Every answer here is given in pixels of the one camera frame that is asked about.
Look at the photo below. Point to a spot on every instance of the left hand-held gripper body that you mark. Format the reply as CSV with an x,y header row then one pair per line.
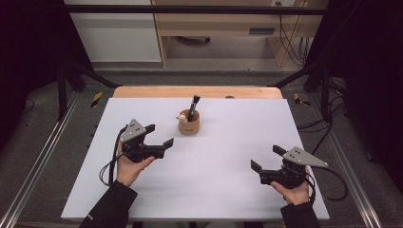
x,y
139,152

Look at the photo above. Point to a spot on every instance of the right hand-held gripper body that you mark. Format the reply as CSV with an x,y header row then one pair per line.
x,y
286,177

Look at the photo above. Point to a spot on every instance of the wooden cup with animal figure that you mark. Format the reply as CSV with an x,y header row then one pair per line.
x,y
189,126

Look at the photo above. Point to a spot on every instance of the thick black makeup brush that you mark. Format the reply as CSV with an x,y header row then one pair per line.
x,y
194,106

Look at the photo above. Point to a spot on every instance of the person's right hand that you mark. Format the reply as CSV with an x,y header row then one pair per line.
x,y
296,194

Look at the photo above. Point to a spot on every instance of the person's left hand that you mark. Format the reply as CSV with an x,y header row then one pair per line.
x,y
130,171

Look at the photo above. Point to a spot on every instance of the white board sheet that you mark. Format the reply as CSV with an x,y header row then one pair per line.
x,y
221,158

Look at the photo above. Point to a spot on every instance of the yellow clamp right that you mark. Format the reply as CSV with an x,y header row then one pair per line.
x,y
297,99

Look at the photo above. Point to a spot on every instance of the yellow clamp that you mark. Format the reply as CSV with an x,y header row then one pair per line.
x,y
96,99
297,99

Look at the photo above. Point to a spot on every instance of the yellow clamp left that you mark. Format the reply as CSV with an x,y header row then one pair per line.
x,y
96,99

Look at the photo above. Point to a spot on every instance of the black metal stand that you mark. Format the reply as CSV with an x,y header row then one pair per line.
x,y
61,91
325,95

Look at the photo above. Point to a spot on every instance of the white cabinet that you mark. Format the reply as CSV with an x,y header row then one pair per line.
x,y
117,34

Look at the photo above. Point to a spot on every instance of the light wooden desk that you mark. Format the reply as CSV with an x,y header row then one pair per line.
x,y
218,23

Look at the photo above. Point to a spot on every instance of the black curtain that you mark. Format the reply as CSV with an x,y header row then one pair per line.
x,y
370,63
28,47

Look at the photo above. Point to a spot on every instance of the aluminium floor rail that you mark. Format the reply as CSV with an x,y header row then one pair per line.
x,y
38,161
351,171

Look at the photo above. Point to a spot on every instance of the black horizontal frame bar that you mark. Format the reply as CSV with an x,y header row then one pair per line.
x,y
190,9

